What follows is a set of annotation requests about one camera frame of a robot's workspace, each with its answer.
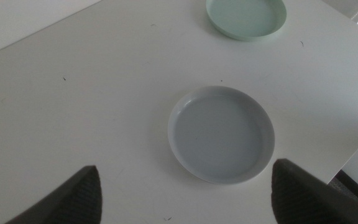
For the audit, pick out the grey shallow plastic bowl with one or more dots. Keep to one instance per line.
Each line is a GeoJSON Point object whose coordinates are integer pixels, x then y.
{"type": "Point", "coordinates": [219, 137]}

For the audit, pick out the pale green shallow plastic bowl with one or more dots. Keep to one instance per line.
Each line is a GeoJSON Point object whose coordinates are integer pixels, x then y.
{"type": "Point", "coordinates": [244, 18]}

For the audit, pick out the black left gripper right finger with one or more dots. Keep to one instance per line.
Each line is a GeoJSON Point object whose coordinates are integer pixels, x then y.
{"type": "Point", "coordinates": [303, 202]}

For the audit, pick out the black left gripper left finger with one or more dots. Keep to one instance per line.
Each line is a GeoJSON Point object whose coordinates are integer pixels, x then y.
{"type": "Point", "coordinates": [76, 202]}

